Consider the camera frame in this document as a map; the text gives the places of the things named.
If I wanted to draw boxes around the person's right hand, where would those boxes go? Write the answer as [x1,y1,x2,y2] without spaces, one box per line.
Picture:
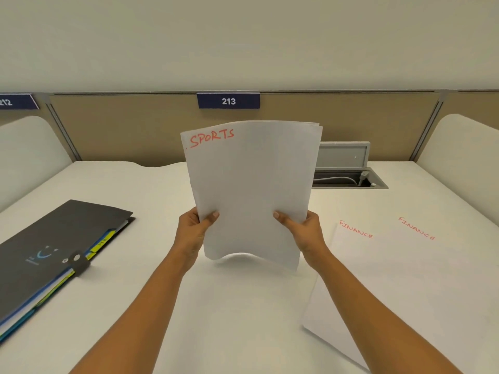
[273,210,331,266]

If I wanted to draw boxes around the person's left hand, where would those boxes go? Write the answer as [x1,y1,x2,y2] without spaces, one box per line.
[172,207,220,272]

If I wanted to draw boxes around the white paper sheets bundle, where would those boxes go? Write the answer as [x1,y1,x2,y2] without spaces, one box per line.
[180,120,323,272]

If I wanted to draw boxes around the person's left forearm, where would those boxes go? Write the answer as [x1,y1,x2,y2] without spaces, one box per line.
[69,245,198,374]

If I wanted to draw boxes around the person's right forearm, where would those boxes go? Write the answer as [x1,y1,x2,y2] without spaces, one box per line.
[307,248,463,374]

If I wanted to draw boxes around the beige partition panel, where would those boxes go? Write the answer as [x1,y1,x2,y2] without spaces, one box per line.
[0,108,51,127]
[440,90,499,132]
[48,91,443,168]

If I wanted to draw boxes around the white paper sheet red writing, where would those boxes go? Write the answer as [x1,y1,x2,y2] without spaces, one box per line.
[302,220,464,374]
[390,213,499,359]

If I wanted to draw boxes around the blue desk number sign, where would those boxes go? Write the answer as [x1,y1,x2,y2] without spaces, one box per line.
[197,92,261,110]
[0,93,40,110]

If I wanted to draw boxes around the dark grey document folder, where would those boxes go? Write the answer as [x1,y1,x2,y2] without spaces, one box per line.
[0,199,136,344]

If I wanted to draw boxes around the coloured divider sheets in folder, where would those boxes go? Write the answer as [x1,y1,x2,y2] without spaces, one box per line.
[0,228,117,342]

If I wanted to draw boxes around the white rounded side divider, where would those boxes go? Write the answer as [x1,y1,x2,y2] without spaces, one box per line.
[0,115,73,213]
[416,113,499,227]

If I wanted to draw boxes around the white cable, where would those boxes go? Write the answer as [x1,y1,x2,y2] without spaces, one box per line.
[313,171,370,188]

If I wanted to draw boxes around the grey desk cable box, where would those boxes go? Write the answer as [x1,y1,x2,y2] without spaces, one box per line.
[311,142,390,190]

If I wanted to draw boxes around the grey folder snap strap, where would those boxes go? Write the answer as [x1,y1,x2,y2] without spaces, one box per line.
[62,251,91,276]

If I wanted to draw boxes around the grey metal partition post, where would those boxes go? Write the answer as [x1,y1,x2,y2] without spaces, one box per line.
[411,90,446,162]
[42,93,83,162]

